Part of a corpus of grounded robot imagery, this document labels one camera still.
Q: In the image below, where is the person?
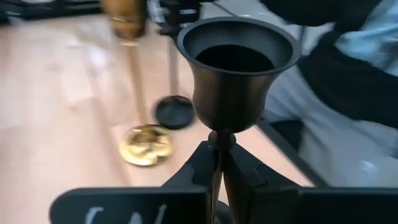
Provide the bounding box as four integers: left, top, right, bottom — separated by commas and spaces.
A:
334, 0, 398, 78

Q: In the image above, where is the gold candlestick holder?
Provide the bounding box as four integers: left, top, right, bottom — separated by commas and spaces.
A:
101, 0, 174, 168

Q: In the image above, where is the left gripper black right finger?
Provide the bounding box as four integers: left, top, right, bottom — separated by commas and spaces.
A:
223, 143, 398, 224

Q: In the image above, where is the black candlestick holder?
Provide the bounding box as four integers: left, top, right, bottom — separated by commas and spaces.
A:
175, 16, 302, 224
153, 0, 197, 131

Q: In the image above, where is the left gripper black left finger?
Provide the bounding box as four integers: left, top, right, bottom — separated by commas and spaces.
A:
49, 140, 219, 224

